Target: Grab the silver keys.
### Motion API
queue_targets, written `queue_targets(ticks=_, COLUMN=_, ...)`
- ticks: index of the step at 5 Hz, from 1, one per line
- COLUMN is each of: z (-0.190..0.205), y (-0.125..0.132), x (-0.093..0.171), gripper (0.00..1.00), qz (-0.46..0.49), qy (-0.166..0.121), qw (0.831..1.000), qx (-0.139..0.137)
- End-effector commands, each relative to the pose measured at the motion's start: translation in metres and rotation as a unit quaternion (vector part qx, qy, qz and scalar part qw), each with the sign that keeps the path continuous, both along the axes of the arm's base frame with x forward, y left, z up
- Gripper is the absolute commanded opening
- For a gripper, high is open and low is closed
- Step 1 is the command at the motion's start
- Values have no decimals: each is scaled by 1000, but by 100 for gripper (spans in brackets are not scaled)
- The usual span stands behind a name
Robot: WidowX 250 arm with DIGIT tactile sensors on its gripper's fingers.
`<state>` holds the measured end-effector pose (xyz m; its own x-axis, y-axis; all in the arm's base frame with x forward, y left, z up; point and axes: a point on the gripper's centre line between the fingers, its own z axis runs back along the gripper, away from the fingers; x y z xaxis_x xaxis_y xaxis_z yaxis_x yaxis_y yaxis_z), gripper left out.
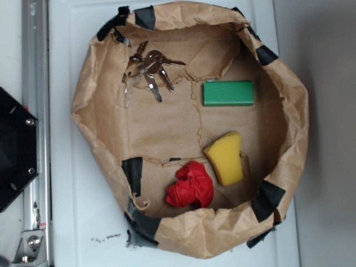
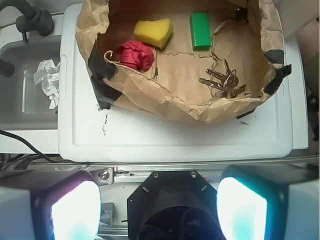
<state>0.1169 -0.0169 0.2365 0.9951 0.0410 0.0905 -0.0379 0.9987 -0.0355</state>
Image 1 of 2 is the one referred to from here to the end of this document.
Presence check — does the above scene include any red crumpled paper ball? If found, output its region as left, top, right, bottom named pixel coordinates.
left=166, top=161, right=214, bottom=208

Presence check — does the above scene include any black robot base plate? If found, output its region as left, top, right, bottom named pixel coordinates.
left=1, top=88, right=38, bottom=212

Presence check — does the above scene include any aluminium frame rail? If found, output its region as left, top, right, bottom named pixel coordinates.
left=22, top=1, right=53, bottom=266

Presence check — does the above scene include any silver key bunch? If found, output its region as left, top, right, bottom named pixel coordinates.
left=122, top=41, right=186, bottom=108

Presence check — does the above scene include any yellow sponge wedge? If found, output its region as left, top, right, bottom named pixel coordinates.
left=204, top=131, right=244, bottom=186

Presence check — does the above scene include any metal corner bracket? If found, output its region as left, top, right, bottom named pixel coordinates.
left=12, top=230, right=47, bottom=266

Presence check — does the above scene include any brown paper bag bin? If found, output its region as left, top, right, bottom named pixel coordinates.
left=72, top=1, right=309, bottom=259

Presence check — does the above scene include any white tray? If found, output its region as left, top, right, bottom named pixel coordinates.
left=48, top=1, right=299, bottom=266

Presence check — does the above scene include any green rectangular block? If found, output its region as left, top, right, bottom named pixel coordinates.
left=204, top=81, right=254, bottom=106

